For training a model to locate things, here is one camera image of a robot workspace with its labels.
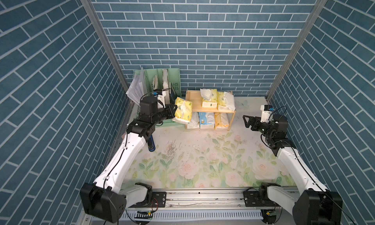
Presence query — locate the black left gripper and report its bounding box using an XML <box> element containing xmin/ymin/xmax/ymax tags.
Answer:
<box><xmin>150</xmin><ymin>103</ymin><xmax>178</xmax><ymax>125</ymax></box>

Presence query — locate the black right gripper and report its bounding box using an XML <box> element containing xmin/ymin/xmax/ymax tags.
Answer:
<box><xmin>243</xmin><ymin>115</ymin><xmax>273</xmax><ymax>140</ymax></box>

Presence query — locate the yellow green tissue pack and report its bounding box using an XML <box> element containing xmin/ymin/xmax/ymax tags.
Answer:
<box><xmin>172</xmin><ymin>97</ymin><xmax>193</xmax><ymax>124</ymax></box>

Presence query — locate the blue cartoon tissue pack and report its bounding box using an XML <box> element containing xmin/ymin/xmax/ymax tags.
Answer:
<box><xmin>198</xmin><ymin>112</ymin><xmax>215</xmax><ymax>129</ymax></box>

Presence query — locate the yellow white tissue pack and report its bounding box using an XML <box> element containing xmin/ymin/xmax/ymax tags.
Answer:
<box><xmin>200</xmin><ymin>89</ymin><xmax>218</xmax><ymax>108</ymax></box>

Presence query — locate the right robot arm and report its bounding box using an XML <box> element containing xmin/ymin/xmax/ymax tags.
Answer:
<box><xmin>243</xmin><ymin>114</ymin><xmax>343</xmax><ymax>225</ymax></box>

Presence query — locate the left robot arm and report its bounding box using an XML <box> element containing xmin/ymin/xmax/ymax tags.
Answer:
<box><xmin>80</xmin><ymin>96</ymin><xmax>177</xmax><ymax>223</ymax></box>

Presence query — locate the wooden two-tier shelf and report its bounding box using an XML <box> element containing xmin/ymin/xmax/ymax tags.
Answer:
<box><xmin>186</xmin><ymin>90</ymin><xmax>236</xmax><ymax>131</ymax></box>

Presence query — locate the orange white tissue pack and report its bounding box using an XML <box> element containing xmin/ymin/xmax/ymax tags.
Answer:
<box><xmin>214</xmin><ymin>113</ymin><xmax>229</xmax><ymax>129</ymax></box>

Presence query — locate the thin brown-edged book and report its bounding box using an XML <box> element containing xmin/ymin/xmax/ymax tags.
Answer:
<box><xmin>152</xmin><ymin>75</ymin><xmax>159</xmax><ymax>92</ymax></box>

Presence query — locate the white paper sheet stack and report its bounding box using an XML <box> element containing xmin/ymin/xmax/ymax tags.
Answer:
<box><xmin>126</xmin><ymin>68</ymin><xmax>147</xmax><ymax>106</ymax></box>

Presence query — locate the floral table mat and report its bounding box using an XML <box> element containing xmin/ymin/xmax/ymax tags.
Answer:
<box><xmin>122</xmin><ymin>97</ymin><xmax>295</xmax><ymax>189</ymax></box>

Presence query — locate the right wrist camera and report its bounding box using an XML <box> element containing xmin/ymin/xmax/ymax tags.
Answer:
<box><xmin>260</xmin><ymin>105</ymin><xmax>274</xmax><ymax>123</ymax></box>

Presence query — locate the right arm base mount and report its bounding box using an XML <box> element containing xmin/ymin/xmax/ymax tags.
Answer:
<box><xmin>243</xmin><ymin>187</ymin><xmax>279</xmax><ymax>207</ymax></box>

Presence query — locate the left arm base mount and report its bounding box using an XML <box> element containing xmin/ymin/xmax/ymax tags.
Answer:
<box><xmin>130</xmin><ymin>191</ymin><xmax>167</xmax><ymax>209</ymax></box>

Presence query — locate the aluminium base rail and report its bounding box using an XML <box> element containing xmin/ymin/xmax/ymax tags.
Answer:
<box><xmin>76</xmin><ymin>187</ymin><xmax>323</xmax><ymax>225</ymax></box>

